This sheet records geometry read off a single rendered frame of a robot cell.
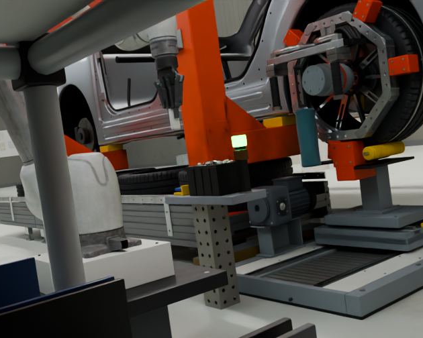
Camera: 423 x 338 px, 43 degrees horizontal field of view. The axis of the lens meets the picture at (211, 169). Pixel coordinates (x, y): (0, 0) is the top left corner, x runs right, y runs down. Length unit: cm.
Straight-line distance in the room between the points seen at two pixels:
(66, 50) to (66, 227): 15
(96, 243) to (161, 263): 18
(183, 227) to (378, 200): 100
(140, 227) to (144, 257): 177
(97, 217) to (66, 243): 100
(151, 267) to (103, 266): 14
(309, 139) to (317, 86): 25
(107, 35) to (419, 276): 192
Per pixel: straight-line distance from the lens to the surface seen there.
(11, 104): 165
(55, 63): 44
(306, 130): 243
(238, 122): 262
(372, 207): 261
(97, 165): 150
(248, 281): 226
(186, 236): 286
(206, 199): 201
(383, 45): 232
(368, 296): 193
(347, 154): 244
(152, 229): 313
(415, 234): 244
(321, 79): 232
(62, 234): 47
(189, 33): 253
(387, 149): 247
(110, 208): 149
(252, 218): 253
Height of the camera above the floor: 65
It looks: 3 degrees down
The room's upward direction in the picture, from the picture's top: 8 degrees counter-clockwise
